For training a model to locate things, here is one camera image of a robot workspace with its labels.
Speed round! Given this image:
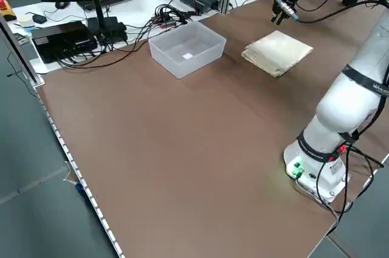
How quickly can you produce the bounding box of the cream-colored tablecloth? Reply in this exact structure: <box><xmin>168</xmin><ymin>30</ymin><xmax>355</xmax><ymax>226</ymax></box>
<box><xmin>241</xmin><ymin>29</ymin><xmax>314</xmax><ymax>78</ymax></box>

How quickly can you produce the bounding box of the clear plastic box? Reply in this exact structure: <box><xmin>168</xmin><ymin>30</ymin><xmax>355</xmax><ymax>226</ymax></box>
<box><xmin>148</xmin><ymin>20</ymin><xmax>227</xmax><ymax>80</ymax></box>

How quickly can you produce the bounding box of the black equipment box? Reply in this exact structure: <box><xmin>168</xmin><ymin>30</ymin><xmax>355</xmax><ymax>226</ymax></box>
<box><xmin>32</xmin><ymin>21</ymin><xmax>98</xmax><ymax>65</ymax></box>

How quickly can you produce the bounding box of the black monitor stand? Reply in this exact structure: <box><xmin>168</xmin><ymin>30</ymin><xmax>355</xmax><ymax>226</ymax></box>
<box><xmin>86</xmin><ymin>0</ymin><xmax>128</xmax><ymax>44</ymax></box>

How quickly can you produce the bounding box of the yellow emergency stop button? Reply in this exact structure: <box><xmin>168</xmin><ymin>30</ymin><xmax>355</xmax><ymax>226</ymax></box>
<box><xmin>0</xmin><ymin>0</ymin><xmax>16</xmax><ymax>22</ymax></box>

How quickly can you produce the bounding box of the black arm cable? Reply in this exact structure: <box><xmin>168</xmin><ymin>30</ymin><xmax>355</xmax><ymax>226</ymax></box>
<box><xmin>270</xmin><ymin>0</ymin><xmax>389</xmax><ymax>24</ymax></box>
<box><xmin>315</xmin><ymin>136</ymin><xmax>384</xmax><ymax>219</ymax></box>

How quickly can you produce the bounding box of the black cable hub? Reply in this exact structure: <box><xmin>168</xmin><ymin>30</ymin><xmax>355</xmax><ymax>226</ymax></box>
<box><xmin>150</xmin><ymin>4</ymin><xmax>195</xmax><ymax>30</ymax></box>

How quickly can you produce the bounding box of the aluminium frame rail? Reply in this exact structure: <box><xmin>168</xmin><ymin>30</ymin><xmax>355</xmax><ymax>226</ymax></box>
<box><xmin>0</xmin><ymin>14</ymin><xmax>44</xmax><ymax>88</ymax></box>

